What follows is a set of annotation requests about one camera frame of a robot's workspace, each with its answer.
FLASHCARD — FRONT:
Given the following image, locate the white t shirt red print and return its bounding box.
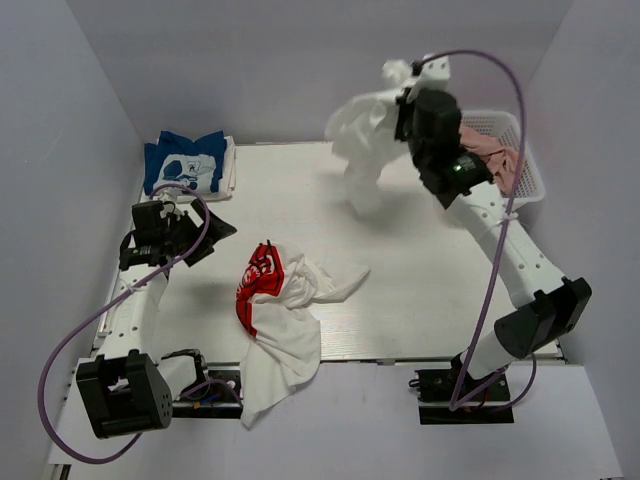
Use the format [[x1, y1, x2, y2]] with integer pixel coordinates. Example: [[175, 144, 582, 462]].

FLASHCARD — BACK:
[[235, 240, 370, 428]]

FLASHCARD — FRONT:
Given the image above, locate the white t shirt black lettering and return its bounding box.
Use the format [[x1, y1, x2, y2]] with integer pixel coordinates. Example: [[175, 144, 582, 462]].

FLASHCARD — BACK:
[[325, 60, 413, 216]]

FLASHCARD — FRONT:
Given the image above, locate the pink t shirt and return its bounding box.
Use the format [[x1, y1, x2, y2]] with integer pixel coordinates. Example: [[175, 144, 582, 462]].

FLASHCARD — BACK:
[[459, 125, 518, 195]]

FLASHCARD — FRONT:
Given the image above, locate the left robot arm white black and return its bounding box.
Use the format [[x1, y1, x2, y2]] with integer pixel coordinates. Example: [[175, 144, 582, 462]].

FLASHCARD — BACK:
[[76, 200, 237, 439]]

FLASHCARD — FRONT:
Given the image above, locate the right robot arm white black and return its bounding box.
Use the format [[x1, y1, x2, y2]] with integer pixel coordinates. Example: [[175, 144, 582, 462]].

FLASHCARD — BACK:
[[395, 54, 592, 411]]

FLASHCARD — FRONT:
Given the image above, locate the folded white t shirt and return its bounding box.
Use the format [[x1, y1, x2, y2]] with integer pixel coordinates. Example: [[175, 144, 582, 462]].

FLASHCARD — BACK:
[[149, 135, 237, 204]]

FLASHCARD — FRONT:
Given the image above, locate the folded blue t shirt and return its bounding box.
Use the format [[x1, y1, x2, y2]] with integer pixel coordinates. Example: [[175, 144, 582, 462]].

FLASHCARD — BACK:
[[144, 130, 227, 195]]

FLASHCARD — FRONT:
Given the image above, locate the white plastic basket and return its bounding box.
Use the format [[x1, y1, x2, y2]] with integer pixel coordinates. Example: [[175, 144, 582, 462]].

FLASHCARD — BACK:
[[461, 110, 546, 210]]

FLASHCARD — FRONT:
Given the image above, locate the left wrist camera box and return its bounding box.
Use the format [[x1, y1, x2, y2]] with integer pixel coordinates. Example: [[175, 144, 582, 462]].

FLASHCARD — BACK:
[[148, 188, 184, 216]]

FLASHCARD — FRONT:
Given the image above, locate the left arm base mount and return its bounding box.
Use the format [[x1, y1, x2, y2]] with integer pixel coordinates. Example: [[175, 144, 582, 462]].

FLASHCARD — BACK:
[[173, 364, 244, 419]]

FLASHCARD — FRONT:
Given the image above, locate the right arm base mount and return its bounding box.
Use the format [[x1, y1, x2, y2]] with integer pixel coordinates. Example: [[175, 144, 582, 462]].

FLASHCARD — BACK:
[[408, 367, 514, 426]]

